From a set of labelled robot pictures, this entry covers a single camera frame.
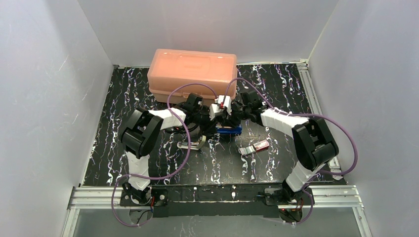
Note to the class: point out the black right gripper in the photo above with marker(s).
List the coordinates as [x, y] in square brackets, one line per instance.
[234, 114]

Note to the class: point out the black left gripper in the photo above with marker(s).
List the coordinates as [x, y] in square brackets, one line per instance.
[207, 121]

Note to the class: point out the red white staple box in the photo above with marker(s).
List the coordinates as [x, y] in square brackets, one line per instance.
[254, 148]

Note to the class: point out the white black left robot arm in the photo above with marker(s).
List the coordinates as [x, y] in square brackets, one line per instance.
[140, 132]

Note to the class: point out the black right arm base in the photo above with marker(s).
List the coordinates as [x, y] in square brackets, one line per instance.
[282, 197]

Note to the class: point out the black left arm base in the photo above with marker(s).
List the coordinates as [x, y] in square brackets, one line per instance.
[147, 198]

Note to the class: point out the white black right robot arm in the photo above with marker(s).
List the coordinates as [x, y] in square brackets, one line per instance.
[313, 141]

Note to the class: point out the black marble pattern mat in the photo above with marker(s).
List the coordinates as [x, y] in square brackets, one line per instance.
[219, 160]

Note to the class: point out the pink translucent plastic storage box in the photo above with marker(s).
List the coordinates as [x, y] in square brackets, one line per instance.
[174, 74]

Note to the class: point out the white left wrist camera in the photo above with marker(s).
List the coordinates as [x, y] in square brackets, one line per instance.
[214, 111]

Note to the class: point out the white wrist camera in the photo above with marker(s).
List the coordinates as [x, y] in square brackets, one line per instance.
[214, 111]
[224, 103]

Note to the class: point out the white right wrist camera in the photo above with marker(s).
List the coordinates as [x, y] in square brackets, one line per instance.
[224, 103]

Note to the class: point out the aluminium right frame rail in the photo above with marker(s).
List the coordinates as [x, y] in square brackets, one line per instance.
[303, 69]

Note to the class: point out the aluminium frame rail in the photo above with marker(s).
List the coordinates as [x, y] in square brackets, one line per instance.
[303, 69]
[107, 197]

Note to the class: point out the aluminium front frame rail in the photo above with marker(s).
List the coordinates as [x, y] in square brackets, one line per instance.
[107, 197]

